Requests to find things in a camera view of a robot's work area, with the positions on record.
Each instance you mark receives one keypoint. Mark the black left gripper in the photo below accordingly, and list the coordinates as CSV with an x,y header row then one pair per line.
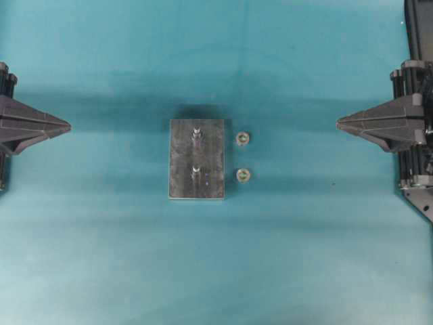
x,y
16,117

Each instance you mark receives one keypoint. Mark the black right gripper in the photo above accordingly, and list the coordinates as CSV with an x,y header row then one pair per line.
x,y
414,157

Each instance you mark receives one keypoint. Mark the steel washer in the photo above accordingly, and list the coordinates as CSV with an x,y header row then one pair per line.
x,y
242,138
243,175

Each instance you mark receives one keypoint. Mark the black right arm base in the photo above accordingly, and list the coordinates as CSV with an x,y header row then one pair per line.
x,y
418,21

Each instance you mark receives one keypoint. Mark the upper steel shaft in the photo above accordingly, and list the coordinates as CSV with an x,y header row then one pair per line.
x,y
196,134

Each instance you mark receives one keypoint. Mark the steel shaft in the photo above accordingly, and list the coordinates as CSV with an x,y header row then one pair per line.
x,y
196,134
195,171

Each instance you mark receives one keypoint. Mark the lower steel shaft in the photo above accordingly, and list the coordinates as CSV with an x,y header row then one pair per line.
x,y
195,171

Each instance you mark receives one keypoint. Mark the teal table cloth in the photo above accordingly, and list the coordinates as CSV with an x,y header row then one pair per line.
x,y
319,235

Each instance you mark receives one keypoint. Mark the grey metal base plate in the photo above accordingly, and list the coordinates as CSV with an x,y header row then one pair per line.
x,y
208,153

